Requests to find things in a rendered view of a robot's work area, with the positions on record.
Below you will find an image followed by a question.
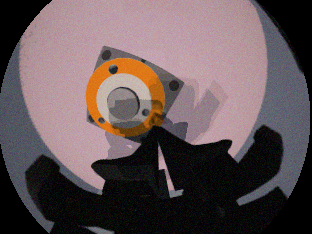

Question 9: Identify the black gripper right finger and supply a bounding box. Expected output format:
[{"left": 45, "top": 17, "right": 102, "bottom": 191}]
[{"left": 156, "top": 126, "right": 233, "bottom": 192}]

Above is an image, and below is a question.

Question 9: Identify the orange round plate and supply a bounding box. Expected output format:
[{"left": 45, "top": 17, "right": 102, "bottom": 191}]
[{"left": 85, "top": 57, "right": 165, "bottom": 137}]

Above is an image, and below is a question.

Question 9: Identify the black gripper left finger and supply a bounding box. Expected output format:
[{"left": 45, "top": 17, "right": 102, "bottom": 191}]
[{"left": 91, "top": 125, "right": 160, "bottom": 194}]

